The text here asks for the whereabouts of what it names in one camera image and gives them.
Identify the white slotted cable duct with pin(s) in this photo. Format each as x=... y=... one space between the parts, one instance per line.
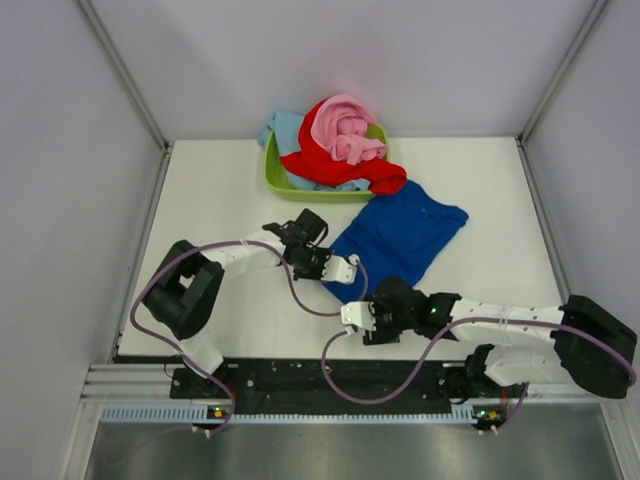
x=209 y=415

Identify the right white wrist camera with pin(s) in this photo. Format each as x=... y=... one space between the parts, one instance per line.
x=357 y=315

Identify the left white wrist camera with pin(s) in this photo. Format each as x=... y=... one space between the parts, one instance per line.
x=342 y=270

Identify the red t shirt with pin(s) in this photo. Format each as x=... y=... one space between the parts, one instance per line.
x=313 y=163

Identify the light blue t shirt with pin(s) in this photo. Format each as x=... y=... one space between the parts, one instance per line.
x=285 y=126

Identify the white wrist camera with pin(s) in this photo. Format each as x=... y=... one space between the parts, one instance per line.
x=357 y=315
x=342 y=270

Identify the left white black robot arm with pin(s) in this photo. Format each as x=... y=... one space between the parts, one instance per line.
x=176 y=305

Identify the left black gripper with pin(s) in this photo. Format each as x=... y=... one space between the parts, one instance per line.
x=324 y=255

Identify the aluminium frame rail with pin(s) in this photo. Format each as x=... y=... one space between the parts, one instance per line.
x=128 y=383

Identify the green plastic basin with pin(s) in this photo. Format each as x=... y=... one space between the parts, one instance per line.
x=276 y=176

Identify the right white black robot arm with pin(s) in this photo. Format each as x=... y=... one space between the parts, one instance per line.
x=578 y=342

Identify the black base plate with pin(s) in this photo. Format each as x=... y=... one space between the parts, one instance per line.
x=278 y=386

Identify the pink t shirt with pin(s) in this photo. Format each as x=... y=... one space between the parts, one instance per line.
x=340 y=128

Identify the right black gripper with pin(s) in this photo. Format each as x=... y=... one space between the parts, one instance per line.
x=381 y=335

